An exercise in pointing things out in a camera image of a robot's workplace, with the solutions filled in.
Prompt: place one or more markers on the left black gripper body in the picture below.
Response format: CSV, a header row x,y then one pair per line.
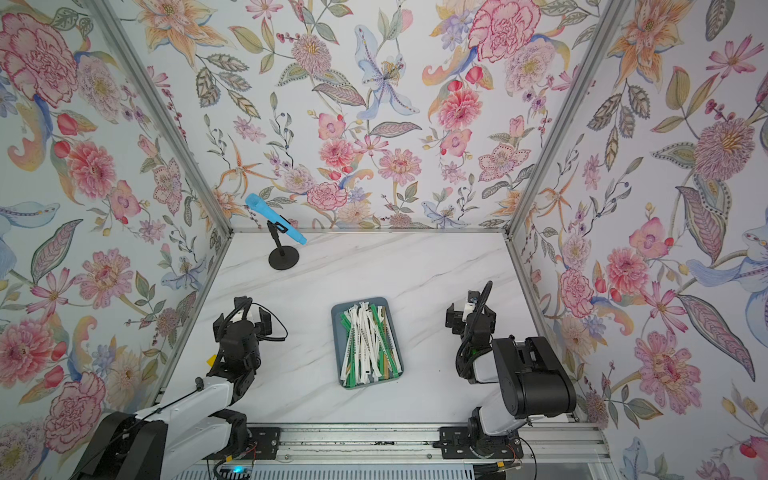
x,y
259,333

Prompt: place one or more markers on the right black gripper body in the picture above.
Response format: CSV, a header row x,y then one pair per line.
x,y
460,326

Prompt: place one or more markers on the green straw group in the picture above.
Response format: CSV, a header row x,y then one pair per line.
x,y
384,340
348,371

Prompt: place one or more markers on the blue-grey storage tray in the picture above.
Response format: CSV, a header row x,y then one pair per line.
x,y
380,367

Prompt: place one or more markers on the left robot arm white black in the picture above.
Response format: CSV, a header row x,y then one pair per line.
x,y
162,441

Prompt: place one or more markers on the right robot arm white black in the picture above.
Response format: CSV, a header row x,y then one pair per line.
x,y
530,377

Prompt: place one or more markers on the black round microphone stand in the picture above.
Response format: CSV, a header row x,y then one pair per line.
x,y
282,257

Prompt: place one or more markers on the blue microphone on stand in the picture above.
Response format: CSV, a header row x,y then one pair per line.
x,y
258,205

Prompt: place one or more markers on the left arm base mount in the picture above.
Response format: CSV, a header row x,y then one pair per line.
x,y
255,443

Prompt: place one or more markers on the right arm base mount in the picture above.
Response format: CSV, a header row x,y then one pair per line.
x,y
460,443

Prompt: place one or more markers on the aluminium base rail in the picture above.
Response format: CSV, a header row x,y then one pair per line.
x,y
543,442

